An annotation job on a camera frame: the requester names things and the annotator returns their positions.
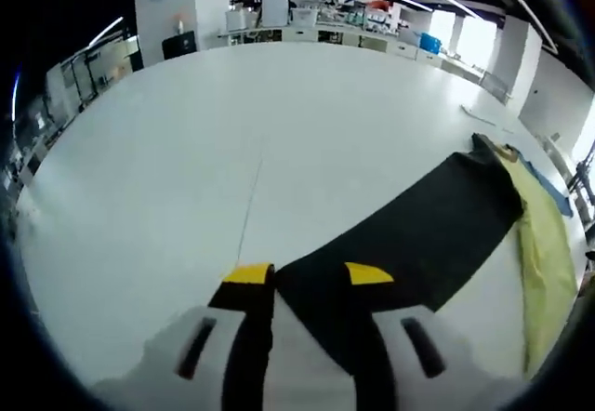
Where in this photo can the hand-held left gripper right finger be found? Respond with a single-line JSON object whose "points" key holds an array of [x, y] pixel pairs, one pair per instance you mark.
{"points": [[418, 341]]}

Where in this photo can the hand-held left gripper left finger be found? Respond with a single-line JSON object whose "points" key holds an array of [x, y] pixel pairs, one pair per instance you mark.
{"points": [[204, 332]]}

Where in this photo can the yellow blue black garment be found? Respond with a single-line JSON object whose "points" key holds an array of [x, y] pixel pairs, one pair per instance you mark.
{"points": [[441, 206]]}

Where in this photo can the white power strip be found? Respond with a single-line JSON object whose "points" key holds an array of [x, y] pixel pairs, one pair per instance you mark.
{"points": [[481, 117]]}

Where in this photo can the glass fronted metal cabinet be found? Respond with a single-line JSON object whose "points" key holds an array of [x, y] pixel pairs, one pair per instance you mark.
{"points": [[496, 86]]}

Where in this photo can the blue plastic bin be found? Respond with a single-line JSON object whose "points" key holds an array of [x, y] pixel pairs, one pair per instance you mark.
{"points": [[431, 43]]}

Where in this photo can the narrow white pillar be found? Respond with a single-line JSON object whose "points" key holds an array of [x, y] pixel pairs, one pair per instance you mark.
{"points": [[516, 57]]}

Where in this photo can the white lab counter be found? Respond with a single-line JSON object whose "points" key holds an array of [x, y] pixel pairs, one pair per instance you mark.
{"points": [[353, 39]]}

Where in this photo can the wide white pillar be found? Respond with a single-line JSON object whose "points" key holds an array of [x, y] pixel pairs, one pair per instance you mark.
{"points": [[186, 6]]}

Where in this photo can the white plastic container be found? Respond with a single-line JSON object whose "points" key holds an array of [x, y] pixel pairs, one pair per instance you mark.
{"points": [[275, 11]]}

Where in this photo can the black frame desk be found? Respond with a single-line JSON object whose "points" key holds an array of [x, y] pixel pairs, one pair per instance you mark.
{"points": [[583, 183]]}

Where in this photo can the black metal frame rack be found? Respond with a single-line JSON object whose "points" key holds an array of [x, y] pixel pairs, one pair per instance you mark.
{"points": [[81, 76]]}

